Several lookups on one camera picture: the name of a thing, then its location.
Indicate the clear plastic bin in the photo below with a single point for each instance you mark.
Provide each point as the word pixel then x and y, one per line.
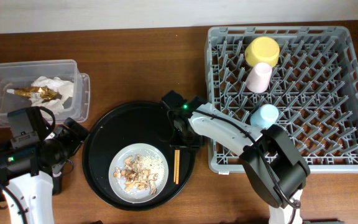
pixel 56 85

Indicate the round black tray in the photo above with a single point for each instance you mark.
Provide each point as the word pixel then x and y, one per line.
pixel 130 123

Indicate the pink plastic cup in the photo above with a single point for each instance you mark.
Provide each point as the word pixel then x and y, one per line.
pixel 259 77

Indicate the yellow plastic bowl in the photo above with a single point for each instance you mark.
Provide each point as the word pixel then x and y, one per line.
pixel 262 49

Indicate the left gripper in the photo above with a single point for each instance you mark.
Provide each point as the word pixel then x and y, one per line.
pixel 74 140

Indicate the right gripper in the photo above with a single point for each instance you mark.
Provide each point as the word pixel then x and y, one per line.
pixel 183 143

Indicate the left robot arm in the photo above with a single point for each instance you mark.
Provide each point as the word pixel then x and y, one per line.
pixel 35 158

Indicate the food scraps and rice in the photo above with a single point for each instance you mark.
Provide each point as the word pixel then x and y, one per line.
pixel 140 173

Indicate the grey dishwasher rack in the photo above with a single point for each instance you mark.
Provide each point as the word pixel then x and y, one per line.
pixel 314 86

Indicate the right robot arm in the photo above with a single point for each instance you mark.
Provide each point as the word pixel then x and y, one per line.
pixel 274 166

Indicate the blue plastic cup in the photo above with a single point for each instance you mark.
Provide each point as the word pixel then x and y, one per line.
pixel 265 116

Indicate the grey plate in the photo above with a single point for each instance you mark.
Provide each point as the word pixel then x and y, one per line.
pixel 118 186

